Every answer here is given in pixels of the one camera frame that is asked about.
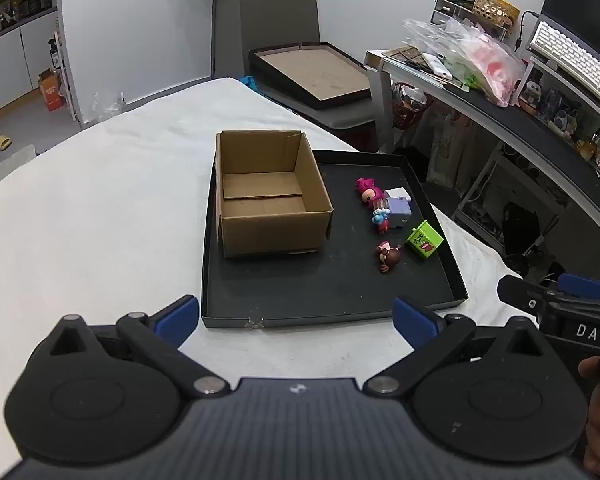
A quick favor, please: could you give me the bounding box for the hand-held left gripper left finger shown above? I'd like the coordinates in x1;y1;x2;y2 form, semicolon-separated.
29;295;231;401

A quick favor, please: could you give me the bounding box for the white desk riser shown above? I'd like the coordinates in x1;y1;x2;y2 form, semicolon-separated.
522;55;600;181

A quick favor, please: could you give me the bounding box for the orange box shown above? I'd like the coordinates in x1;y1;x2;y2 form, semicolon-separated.
37;69;65;112

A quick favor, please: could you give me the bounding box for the clear plastic bag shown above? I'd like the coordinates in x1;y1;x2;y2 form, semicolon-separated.
92;91;127;124

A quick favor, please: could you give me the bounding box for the white cabinet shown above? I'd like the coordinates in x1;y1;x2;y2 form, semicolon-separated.
0;10;63;117

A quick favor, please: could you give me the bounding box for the black box lid brown inside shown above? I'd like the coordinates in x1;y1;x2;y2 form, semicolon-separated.
248;41;372;111

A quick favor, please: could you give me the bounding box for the beige tote bag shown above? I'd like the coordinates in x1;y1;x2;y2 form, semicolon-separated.
410;110;482;187

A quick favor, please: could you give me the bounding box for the blue and red toy figure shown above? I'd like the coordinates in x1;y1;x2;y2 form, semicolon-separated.
371;199;392;235

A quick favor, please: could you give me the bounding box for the white rack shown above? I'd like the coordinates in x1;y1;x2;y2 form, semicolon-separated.
47;30;79;122

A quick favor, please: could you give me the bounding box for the red basket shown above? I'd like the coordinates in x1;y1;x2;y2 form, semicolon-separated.
391;82;434;134

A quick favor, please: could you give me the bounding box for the white desk leg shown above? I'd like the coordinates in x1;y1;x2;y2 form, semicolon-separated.
365;51;394;154

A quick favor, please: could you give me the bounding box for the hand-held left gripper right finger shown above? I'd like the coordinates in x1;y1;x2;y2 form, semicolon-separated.
362;296;557;399

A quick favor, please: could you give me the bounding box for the brown cardboard box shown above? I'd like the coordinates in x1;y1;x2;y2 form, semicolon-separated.
215;130;334;260

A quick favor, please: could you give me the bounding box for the brown toy figure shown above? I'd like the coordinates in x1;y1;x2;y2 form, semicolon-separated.
376;241;403;275

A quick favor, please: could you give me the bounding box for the grey drawer organiser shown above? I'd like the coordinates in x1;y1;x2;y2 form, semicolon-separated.
430;0;476;28

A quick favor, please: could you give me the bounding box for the white keyboard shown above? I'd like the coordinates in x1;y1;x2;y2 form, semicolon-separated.
529;21;600;117

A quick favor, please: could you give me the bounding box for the black cable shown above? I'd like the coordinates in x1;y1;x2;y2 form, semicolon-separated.
516;10;542;54

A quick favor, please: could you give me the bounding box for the clear plastic bags pile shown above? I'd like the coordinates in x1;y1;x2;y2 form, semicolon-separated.
402;17;527;108

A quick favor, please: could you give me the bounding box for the pink toy figure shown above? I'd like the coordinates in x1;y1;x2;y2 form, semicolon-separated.
355;176;385;206

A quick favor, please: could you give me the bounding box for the black shallow tray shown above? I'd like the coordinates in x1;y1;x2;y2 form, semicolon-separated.
200;149;469;330

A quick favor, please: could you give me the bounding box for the amber bottle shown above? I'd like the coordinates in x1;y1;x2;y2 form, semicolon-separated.
577;130;600;162

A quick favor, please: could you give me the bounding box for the woven basket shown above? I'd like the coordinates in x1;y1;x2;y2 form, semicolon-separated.
472;0;521;27

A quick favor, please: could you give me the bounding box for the purple toy box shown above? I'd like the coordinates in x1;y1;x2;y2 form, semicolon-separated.
386;196;413;229

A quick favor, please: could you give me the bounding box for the green toy box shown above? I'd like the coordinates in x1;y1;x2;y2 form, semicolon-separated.
405;220;444;262

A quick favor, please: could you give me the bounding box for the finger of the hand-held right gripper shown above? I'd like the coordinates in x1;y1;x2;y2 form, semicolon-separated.
555;273;600;302
496;276;556;319

